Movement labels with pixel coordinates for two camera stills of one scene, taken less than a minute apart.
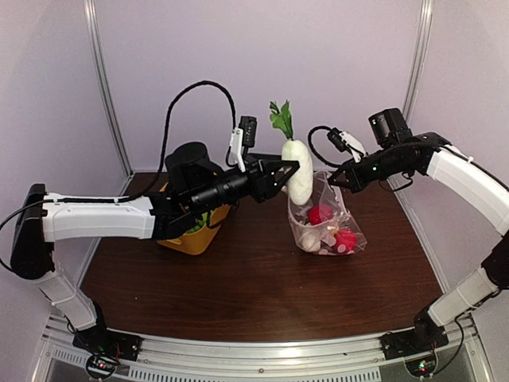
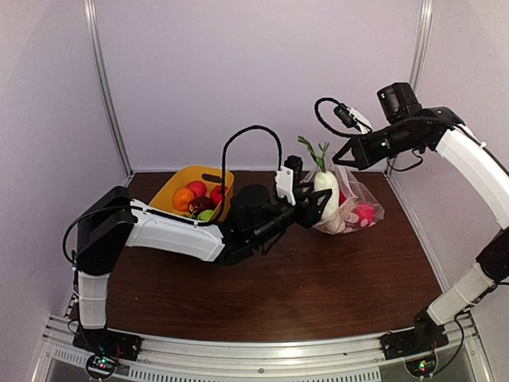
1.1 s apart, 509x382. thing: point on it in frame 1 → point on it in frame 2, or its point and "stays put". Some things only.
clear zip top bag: (324, 226) → (349, 209)
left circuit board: (100, 368) stays put
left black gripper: (268, 166) → (310, 214)
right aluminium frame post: (421, 52) stays put
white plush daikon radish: (300, 189) → (326, 181)
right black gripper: (356, 182) → (363, 157)
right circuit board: (421, 368) stays put
